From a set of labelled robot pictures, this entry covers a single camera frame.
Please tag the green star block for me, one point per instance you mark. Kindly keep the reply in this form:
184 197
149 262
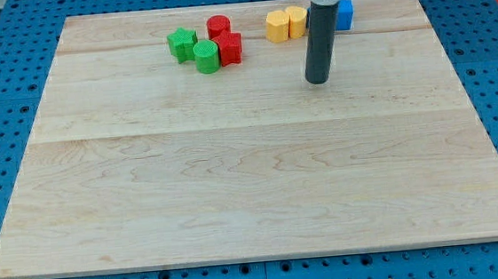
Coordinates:
181 44

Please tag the blue cube block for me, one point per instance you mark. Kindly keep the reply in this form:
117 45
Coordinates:
345 15

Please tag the red cylinder block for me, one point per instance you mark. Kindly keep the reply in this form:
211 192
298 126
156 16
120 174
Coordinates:
217 24

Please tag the yellow hexagon block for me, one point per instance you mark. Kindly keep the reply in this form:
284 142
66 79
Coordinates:
277 26

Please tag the light wooden board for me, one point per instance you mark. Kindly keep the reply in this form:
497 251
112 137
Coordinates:
137 162

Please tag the green cylinder block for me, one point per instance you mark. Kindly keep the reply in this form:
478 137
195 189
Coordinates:
206 56

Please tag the yellow rounded block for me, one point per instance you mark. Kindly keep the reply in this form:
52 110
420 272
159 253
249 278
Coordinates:
297 21

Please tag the red star block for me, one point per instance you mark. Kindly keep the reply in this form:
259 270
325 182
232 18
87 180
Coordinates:
229 45

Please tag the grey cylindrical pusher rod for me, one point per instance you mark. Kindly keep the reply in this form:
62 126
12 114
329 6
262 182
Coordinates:
320 42

